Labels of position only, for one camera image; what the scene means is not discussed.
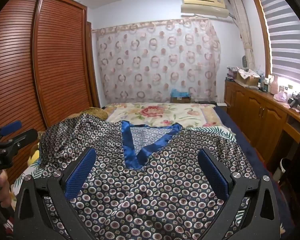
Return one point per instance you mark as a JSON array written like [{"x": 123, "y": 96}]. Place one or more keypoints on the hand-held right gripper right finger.
[{"x": 213, "y": 177}]

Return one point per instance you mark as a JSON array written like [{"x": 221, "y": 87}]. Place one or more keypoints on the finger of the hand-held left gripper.
[
  {"x": 23, "y": 137},
  {"x": 11, "y": 127}
]

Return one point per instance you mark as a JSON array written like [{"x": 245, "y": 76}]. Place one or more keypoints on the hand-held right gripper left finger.
[{"x": 78, "y": 177}]

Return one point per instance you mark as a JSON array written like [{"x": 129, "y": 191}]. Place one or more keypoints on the navy circle-print pajama top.
[{"x": 152, "y": 180}]

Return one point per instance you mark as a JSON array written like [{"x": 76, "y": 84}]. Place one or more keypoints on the person's left hand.
[{"x": 3, "y": 190}]

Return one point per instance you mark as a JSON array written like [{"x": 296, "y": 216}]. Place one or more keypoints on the olive brown pillow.
[{"x": 97, "y": 112}]

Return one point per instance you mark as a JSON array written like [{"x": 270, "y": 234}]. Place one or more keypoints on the white trash bin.
[{"x": 283, "y": 168}]

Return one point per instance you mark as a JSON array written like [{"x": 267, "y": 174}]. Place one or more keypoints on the wooden side cabinet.
[{"x": 260, "y": 115}]

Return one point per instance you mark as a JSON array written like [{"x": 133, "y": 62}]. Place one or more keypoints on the floral leaf-print bed sheet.
[{"x": 160, "y": 113}]

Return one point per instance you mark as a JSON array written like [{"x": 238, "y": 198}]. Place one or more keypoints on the small brown cardboard box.
[{"x": 181, "y": 99}]

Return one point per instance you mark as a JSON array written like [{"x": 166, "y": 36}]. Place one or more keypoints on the brown louvered wooden wardrobe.
[{"x": 57, "y": 55}]

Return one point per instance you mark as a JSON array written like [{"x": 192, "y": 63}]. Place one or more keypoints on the light blue cloth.
[{"x": 180, "y": 93}]

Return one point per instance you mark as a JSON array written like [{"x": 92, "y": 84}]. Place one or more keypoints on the open cardboard box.
[{"x": 247, "y": 78}]

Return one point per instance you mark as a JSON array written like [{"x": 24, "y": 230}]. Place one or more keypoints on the pink vase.
[{"x": 275, "y": 85}]

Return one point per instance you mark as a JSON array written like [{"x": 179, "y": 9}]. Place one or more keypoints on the black tripod device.
[{"x": 298, "y": 102}]

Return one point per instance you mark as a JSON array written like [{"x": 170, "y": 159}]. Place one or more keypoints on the small grey fan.
[{"x": 245, "y": 61}]

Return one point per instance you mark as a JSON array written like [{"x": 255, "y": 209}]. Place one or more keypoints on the sheer pink circle-print curtain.
[{"x": 152, "y": 67}]

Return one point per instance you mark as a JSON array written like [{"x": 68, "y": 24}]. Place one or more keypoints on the tied beige floral curtain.
[{"x": 243, "y": 30}]

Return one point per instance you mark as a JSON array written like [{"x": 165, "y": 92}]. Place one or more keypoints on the grey striped window blind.
[{"x": 287, "y": 30}]

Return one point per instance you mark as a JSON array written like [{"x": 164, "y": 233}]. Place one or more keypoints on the wooden window frame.
[{"x": 261, "y": 35}]

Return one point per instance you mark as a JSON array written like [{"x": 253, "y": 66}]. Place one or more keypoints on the cream wall air conditioner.
[{"x": 205, "y": 5}]

